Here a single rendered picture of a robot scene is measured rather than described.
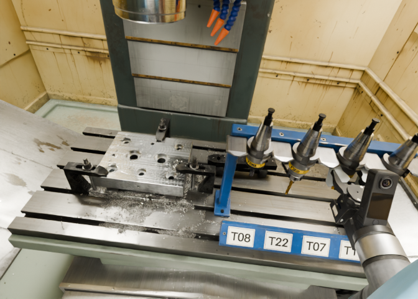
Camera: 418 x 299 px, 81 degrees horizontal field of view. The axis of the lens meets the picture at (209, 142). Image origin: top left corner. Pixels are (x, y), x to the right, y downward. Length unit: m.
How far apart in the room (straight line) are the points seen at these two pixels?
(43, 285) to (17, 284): 0.09
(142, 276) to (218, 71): 0.84
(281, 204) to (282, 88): 0.90
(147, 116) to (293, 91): 0.92
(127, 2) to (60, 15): 1.20
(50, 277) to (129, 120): 0.76
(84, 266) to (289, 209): 0.71
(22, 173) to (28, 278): 0.47
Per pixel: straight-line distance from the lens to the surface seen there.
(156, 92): 1.24
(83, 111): 1.93
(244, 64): 1.16
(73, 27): 1.73
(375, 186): 0.57
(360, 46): 1.66
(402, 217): 1.25
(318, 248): 0.84
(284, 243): 0.80
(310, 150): 0.61
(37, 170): 1.41
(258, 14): 1.10
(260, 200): 0.91
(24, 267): 1.21
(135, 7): 0.57
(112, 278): 0.95
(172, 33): 1.09
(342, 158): 0.66
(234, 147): 0.59
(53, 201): 0.96
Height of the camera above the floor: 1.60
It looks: 40 degrees down
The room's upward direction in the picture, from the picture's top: 7 degrees clockwise
